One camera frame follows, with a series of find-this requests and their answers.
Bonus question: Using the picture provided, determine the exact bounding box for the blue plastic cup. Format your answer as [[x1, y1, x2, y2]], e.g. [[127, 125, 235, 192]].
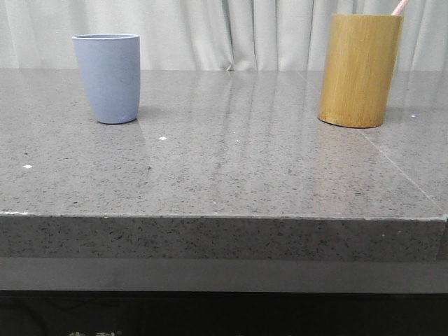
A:
[[72, 34, 141, 125]]

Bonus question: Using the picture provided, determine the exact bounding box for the bamboo cylindrical holder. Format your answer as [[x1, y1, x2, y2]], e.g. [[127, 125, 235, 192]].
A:
[[318, 14, 403, 128]]

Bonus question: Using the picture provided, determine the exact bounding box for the white curtain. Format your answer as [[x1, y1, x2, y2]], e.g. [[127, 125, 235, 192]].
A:
[[0, 0, 448, 72]]

